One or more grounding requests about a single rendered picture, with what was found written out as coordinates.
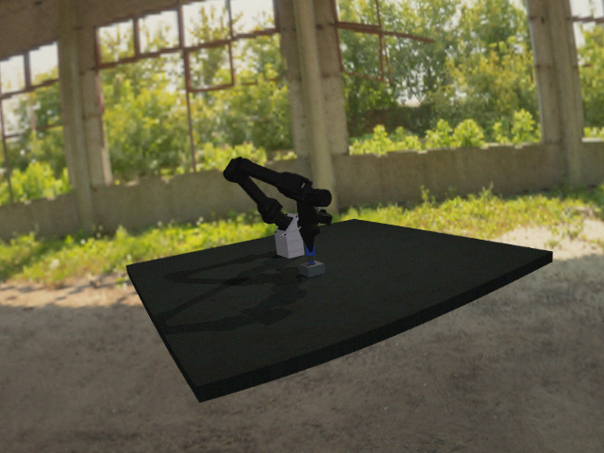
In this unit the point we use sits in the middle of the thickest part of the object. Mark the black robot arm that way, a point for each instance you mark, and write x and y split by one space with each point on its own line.
287 183

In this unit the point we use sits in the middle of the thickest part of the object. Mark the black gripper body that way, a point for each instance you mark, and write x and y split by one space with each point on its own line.
306 221

